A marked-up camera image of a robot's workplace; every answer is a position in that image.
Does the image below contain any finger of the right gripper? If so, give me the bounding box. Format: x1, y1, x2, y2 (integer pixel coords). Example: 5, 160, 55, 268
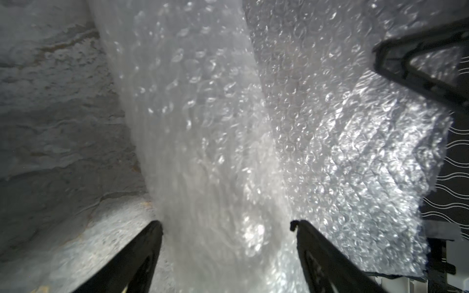
373, 18, 469, 115

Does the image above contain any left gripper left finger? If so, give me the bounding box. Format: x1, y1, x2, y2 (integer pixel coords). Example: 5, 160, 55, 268
75, 220, 163, 293

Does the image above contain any clear bubble wrap roll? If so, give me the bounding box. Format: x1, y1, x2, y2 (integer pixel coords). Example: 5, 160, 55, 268
89, 1, 469, 293

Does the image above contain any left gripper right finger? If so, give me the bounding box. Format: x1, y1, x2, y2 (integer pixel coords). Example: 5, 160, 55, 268
290, 220, 385, 293

